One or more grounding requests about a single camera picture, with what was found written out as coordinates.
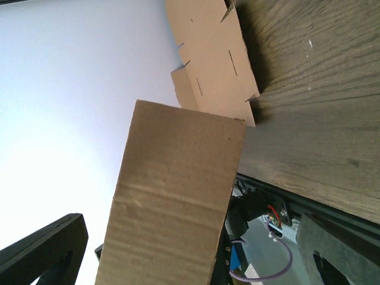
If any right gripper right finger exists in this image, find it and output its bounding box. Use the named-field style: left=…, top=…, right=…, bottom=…
left=296, top=214, right=379, bottom=284

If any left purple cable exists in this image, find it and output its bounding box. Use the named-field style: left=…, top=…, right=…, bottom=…
left=228, top=216, right=295, bottom=281

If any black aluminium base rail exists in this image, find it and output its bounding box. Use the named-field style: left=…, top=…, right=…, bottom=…
left=210, top=174, right=379, bottom=284

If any large flat cardboard sheet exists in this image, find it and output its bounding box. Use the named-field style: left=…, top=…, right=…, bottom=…
left=164, top=0, right=259, bottom=126

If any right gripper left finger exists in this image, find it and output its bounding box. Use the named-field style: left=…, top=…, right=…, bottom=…
left=1, top=213, right=88, bottom=284

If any small cardboard box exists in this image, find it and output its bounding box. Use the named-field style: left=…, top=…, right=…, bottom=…
left=96, top=100, right=246, bottom=284

